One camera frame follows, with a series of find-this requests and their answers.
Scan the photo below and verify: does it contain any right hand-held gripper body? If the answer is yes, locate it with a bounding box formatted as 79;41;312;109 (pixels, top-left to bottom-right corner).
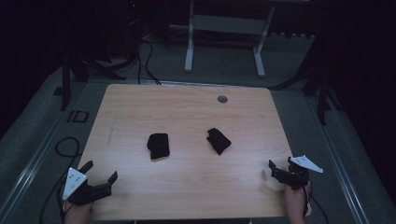
275;154;324;191

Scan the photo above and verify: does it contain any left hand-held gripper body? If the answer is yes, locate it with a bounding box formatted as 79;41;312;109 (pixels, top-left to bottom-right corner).
62;167;113;207

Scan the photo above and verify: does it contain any person's left hand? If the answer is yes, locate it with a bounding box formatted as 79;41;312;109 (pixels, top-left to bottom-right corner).
63;200;93;224

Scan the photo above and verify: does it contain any person's right hand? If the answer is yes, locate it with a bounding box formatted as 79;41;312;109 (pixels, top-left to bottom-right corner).
282;181;313;224

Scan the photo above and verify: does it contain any folded black cloth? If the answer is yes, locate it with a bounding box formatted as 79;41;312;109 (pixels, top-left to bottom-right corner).
147;133;171;161
205;127;233;156

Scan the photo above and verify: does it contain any black metal stand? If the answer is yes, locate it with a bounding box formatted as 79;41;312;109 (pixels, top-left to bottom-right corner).
59;46;128;112
269;34;345;127

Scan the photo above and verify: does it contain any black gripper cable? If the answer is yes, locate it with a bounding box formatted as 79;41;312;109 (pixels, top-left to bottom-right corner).
38;136;83;224
302;184;331;224

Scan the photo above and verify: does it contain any black floor cable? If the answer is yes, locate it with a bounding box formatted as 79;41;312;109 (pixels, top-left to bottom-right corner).
135;36;163;86

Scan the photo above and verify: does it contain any white metal desk frame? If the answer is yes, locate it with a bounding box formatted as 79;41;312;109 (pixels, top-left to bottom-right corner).
184;0;276;78

